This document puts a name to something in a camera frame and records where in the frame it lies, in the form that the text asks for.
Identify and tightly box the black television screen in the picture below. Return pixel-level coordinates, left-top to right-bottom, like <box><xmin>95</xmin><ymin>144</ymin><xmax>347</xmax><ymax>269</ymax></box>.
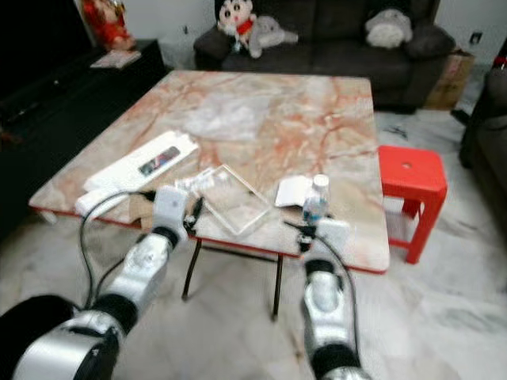
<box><xmin>0</xmin><ymin>0</ymin><xmax>92</xmax><ymax>80</ymax></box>

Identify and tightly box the red festive figurine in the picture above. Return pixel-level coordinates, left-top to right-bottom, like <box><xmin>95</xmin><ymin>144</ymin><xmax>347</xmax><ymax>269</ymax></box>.
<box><xmin>83</xmin><ymin>0</ymin><xmax>137</xmax><ymax>52</ymax></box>

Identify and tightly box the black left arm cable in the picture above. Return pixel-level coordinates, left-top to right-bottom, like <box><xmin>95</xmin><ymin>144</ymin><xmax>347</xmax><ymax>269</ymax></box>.
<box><xmin>79</xmin><ymin>190</ymin><xmax>156</xmax><ymax>308</ymax></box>

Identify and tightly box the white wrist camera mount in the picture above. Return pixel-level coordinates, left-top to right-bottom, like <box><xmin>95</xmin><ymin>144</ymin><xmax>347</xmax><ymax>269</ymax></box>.
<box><xmin>317</xmin><ymin>219</ymin><xmax>353</xmax><ymax>254</ymax></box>
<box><xmin>152</xmin><ymin>186</ymin><xmax>192</xmax><ymax>233</ymax></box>

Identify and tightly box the small grey plush toy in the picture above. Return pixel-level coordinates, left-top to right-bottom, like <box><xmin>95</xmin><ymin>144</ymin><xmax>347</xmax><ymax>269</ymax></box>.
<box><xmin>250</xmin><ymin>14</ymin><xmax>300</xmax><ymax>59</ymax></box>

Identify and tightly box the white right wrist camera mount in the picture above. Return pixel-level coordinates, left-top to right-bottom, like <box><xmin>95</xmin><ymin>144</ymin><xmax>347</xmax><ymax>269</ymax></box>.
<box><xmin>317</xmin><ymin>219</ymin><xmax>353</xmax><ymax>254</ymax></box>

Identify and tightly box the cartoon boy plush doll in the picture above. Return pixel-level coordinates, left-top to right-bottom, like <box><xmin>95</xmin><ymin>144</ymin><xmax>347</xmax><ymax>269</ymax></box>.
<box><xmin>215</xmin><ymin>0</ymin><xmax>258</xmax><ymax>53</ymax></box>

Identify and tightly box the black television cabinet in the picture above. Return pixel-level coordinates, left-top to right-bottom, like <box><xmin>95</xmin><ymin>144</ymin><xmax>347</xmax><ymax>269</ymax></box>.
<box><xmin>0</xmin><ymin>40</ymin><xmax>167</xmax><ymax>238</ymax></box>

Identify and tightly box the brown cardboard box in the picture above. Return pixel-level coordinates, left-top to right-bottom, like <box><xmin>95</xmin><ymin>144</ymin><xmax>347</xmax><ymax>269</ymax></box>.
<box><xmin>424</xmin><ymin>51</ymin><xmax>476</xmax><ymax>110</ymax></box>

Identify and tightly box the red plastic stool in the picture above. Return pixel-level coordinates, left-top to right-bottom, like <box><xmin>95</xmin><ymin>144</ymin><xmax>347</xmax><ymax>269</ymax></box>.
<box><xmin>378</xmin><ymin>145</ymin><xmax>448</xmax><ymax>264</ymax></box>

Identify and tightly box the large grey plush toy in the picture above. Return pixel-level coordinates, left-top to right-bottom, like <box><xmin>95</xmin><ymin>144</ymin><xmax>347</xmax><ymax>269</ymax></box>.
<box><xmin>364</xmin><ymin>6</ymin><xmax>414</xmax><ymax>50</ymax></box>

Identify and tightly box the small clear plastic bottle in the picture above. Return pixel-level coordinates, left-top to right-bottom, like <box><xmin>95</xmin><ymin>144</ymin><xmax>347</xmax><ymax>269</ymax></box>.
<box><xmin>303</xmin><ymin>174</ymin><xmax>332</xmax><ymax>226</ymax></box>

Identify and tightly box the dark grey sofa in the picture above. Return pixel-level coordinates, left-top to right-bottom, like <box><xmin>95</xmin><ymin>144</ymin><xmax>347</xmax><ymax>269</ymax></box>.
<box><xmin>194</xmin><ymin>0</ymin><xmax>459</xmax><ymax>112</ymax></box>

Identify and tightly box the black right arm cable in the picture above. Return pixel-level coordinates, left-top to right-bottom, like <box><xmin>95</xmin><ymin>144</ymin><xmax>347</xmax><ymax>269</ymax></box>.
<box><xmin>333</xmin><ymin>237</ymin><xmax>362</xmax><ymax>349</ymax></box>

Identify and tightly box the red marble pattern table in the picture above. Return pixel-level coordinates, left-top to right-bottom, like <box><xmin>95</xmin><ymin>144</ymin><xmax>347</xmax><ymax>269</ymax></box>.
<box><xmin>28</xmin><ymin>70</ymin><xmax>391</xmax><ymax>321</ymax></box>

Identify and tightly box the pink flat booklet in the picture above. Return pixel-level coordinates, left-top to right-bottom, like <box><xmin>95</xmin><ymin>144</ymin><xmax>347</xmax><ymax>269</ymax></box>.
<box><xmin>91</xmin><ymin>49</ymin><xmax>142</xmax><ymax>70</ymax></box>

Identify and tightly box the clear plastic tray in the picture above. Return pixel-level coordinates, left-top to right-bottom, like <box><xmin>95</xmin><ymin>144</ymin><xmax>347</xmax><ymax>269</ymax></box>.
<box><xmin>190</xmin><ymin>164</ymin><xmax>274</xmax><ymax>237</ymax></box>

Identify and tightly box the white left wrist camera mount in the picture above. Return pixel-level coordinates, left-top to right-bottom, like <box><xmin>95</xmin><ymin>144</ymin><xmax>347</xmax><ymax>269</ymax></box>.
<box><xmin>152</xmin><ymin>186</ymin><xmax>192</xmax><ymax>233</ymax></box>

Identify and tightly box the long white product box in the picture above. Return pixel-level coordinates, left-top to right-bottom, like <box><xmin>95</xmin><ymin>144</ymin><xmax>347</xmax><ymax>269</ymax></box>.
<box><xmin>75</xmin><ymin>131</ymin><xmax>199</xmax><ymax>219</ymax></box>

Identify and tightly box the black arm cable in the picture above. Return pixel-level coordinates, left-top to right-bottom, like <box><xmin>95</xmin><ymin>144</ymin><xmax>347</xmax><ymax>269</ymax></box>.
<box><xmin>333</xmin><ymin>237</ymin><xmax>362</xmax><ymax>349</ymax></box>
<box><xmin>79</xmin><ymin>190</ymin><xmax>156</xmax><ymax>308</ymax></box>

